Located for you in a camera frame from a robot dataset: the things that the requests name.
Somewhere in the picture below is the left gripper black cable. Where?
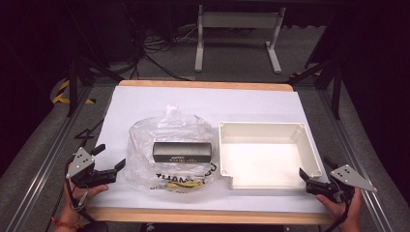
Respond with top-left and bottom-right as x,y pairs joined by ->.
63,159 -> 109,228

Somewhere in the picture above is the black rectangular box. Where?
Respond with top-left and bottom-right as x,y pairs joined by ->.
152,141 -> 214,164

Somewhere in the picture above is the white paper sheet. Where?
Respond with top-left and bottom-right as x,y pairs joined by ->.
88,84 -> 331,215

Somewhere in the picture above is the black tape floor mark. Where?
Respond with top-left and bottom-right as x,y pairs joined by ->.
73,118 -> 105,149

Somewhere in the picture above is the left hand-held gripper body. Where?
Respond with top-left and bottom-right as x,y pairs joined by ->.
65,147 -> 117,189

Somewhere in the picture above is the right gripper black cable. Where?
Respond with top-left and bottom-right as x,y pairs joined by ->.
323,192 -> 354,232

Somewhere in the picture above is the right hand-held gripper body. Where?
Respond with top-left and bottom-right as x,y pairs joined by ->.
306,163 -> 378,205

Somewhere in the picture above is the white metal stand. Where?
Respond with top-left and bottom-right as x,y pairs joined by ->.
193,4 -> 287,74

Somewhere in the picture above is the aluminium floor rail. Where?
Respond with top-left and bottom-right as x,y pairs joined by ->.
317,88 -> 395,232
4,85 -> 95,232

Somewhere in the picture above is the bundle of floor cables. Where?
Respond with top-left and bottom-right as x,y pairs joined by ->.
127,18 -> 207,81

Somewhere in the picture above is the white plastic container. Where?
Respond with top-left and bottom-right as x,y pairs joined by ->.
218,121 -> 324,190

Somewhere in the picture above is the yellow black hazard tape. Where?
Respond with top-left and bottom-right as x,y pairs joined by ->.
50,78 -> 97,105

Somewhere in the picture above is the red bead bracelet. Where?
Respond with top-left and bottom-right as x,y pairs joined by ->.
50,217 -> 85,230

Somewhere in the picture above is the person's right hand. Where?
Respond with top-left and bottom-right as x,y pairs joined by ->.
315,188 -> 364,232

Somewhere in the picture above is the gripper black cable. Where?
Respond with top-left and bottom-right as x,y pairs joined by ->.
323,192 -> 354,232
63,159 -> 109,228

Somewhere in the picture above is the black metal stand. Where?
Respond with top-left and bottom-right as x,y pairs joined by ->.
65,56 -> 126,118
285,59 -> 343,121

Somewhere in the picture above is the person's left hand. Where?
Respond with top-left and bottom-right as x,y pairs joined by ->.
60,183 -> 110,224

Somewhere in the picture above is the clear plastic bag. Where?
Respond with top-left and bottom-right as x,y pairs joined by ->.
124,105 -> 220,194

